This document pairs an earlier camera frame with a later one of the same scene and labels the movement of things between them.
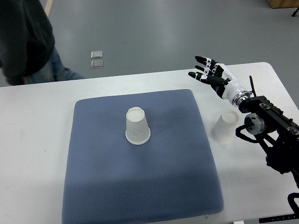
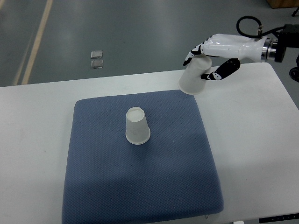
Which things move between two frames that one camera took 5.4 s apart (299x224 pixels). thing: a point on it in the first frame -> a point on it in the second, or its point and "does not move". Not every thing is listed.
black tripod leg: [294, 14] does not move
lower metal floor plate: [96, 64] does not move
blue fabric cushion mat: [109, 179] does not move
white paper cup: [138, 131] does not move
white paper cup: [223, 131] -> [191, 82]
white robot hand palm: [232, 87] -> [228, 45]
